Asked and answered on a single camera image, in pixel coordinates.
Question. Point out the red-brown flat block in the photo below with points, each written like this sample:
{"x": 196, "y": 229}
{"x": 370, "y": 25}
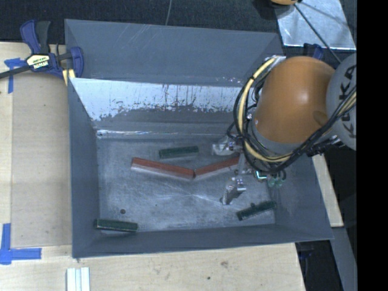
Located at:
{"x": 162, "y": 167}
{"x": 216, "y": 167}

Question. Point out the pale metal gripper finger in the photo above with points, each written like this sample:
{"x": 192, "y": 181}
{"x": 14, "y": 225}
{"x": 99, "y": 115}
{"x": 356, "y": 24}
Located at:
{"x": 232, "y": 191}
{"x": 221, "y": 148}

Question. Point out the dark green flat block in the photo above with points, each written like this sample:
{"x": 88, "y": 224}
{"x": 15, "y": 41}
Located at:
{"x": 116, "y": 225}
{"x": 179, "y": 152}
{"x": 256, "y": 210}

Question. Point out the grey metal bin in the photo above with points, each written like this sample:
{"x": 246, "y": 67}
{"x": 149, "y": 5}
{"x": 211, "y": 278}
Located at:
{"x": 182, "y": 199}

